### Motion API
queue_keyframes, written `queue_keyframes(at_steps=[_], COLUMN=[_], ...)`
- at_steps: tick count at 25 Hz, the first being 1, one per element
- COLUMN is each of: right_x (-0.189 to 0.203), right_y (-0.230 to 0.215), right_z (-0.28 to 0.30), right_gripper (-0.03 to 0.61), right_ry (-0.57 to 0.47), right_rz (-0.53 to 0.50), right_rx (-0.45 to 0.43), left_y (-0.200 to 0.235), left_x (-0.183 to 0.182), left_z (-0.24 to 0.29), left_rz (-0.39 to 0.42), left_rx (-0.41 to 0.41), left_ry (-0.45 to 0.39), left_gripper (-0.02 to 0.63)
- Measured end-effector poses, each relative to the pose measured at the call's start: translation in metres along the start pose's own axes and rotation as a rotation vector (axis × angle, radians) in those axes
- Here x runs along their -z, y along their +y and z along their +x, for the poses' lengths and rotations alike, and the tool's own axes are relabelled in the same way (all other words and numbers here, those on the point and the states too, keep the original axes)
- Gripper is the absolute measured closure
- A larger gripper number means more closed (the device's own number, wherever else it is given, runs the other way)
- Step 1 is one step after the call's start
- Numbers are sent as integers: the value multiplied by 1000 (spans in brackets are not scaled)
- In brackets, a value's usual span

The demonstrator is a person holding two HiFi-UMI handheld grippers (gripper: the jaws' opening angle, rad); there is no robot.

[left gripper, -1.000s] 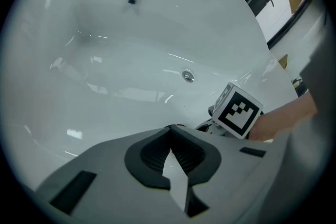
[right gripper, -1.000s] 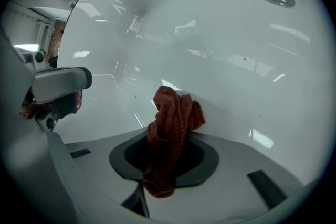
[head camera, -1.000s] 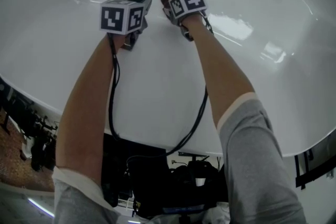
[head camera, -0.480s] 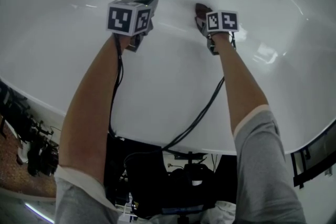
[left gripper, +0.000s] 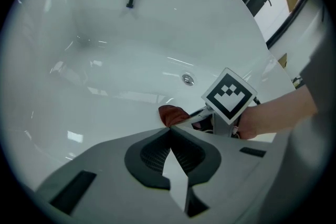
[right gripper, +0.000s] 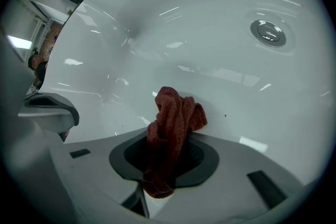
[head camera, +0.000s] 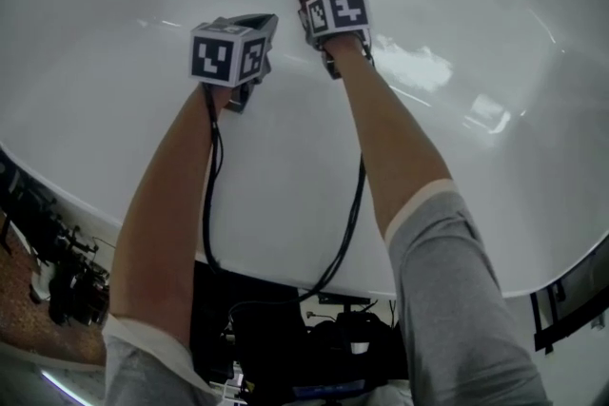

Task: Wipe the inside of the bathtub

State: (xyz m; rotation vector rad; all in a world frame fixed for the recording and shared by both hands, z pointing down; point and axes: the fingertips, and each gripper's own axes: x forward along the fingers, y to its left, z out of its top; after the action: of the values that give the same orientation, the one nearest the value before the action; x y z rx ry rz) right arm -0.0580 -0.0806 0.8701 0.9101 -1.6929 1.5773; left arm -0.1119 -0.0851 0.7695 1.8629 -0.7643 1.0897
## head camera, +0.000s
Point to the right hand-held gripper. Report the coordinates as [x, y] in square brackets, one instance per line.
[342, 12]

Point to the person's left forearm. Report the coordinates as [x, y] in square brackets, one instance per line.
[157, 214]

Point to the light grey shirt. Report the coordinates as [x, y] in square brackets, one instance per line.
[452, 299]

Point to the white bathtub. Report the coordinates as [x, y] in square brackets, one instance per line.
[119, 109]

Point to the black tripod equipment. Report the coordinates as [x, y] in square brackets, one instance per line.
[71, 280]

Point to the person's right forearm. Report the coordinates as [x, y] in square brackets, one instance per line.
[390, 133]

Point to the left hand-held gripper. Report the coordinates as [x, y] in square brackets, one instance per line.
[209, 54]

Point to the black metal frame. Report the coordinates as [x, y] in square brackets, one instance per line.
[542, 323]

